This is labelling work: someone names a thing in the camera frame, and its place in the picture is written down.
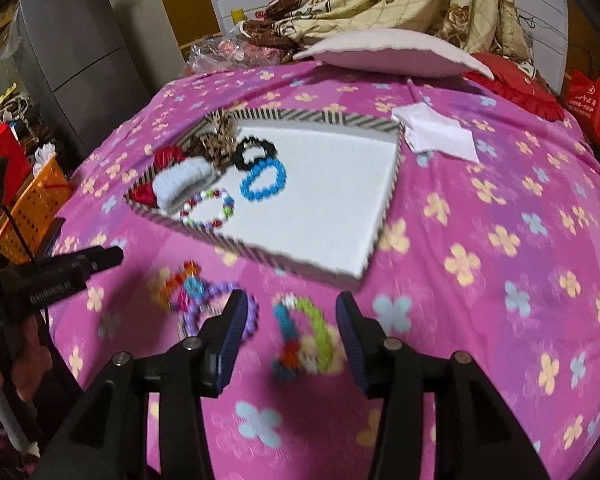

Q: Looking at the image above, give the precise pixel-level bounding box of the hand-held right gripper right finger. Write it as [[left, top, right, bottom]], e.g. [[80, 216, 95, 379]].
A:
[[335, 291, 551, 480]]

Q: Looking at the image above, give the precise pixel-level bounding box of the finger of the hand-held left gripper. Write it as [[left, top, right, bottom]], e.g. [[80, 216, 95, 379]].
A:
[[40, 246, 125, 277], [10, 266, 93, 312]]

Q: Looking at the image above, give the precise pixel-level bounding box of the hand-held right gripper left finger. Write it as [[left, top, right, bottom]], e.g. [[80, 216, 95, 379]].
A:
[[35, 289, 250, 480]]

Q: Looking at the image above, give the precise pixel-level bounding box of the green and blue loom bracelet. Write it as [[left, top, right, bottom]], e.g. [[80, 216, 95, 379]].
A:
[[271, 291, 340, 377]]

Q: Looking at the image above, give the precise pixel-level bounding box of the purple bead bracelet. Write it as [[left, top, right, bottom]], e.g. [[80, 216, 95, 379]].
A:
[[179, 280, 259, 343]]

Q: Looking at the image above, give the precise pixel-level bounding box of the orange bracelet with peace charm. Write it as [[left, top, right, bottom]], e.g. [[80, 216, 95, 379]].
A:
[[152, 259, 207, 312]]

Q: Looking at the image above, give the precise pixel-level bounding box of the white fluffy scrunchie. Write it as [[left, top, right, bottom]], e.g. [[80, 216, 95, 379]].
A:
[[154, 157, 217, 212]]

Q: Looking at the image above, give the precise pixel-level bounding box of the red scrunchie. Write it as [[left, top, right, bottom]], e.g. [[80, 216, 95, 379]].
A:
[[130, 146, 193, 207]]

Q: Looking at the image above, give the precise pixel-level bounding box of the multicolour bead bracelet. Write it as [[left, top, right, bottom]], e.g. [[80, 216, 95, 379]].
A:
[[179, 187, 237, 232]]

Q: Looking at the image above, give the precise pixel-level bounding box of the striped cardboard box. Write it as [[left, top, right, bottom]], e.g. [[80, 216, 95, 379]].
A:
[[125, 106, 406, 292]]

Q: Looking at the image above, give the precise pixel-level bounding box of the blue bead bracelet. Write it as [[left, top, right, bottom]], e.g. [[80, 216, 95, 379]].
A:
[[239, 156, 288, 202]]

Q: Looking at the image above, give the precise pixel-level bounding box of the leopard print hair bow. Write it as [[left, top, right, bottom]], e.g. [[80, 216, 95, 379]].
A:
[[189, 110, 242, 167]]

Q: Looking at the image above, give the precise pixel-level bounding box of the black bead bracelet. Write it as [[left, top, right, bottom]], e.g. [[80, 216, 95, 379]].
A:
[[232, 134, 279, 172]]

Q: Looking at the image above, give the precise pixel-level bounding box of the orange plastic basket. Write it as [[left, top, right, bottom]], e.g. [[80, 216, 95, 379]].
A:
[[0, 154, 74, 267]]

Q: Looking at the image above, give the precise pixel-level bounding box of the red box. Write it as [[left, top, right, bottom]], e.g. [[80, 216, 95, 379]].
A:
[[0, 124, 32, 202]]

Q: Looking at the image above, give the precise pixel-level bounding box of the white crumpled tissue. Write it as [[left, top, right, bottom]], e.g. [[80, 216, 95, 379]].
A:
[[32, 142, 57, 172]]

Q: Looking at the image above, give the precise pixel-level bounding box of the pink floral blanket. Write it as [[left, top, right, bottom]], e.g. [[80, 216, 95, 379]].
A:
[[47, 62, 600, 480]]

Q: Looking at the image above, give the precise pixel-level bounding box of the white tube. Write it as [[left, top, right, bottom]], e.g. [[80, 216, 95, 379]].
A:
[[0, 384, 42, 459]]

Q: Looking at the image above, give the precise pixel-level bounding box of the grey refrigerator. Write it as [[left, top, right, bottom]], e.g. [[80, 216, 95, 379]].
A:
[[14, 0, 152, 162]]

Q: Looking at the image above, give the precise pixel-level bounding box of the white paper sheet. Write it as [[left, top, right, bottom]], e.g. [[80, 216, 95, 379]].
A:
[[391, 102, 481, 164]]

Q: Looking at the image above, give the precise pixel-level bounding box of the clear plastic bag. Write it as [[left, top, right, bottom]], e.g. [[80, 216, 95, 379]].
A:
[[186, 24, 292, 77]]

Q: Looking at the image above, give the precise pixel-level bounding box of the yellow wooden door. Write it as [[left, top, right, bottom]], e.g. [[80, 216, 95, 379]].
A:
[[156, 0, 222, 47]]

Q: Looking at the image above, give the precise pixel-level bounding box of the pale pink pillow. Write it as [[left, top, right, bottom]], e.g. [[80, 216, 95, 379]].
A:
[[292, 28, 496, 81]]

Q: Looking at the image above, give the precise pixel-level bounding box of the red frilled cushion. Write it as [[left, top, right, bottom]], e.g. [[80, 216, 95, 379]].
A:
[[464, 52, 567, 122]]

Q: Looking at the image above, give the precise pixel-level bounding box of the red shopping bag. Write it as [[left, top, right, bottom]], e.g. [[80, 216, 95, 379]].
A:
[[564, 70, 600, 149]]

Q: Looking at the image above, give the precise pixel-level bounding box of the black cable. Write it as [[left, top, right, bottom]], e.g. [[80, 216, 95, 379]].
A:
[[1, 204, 37, 263]]

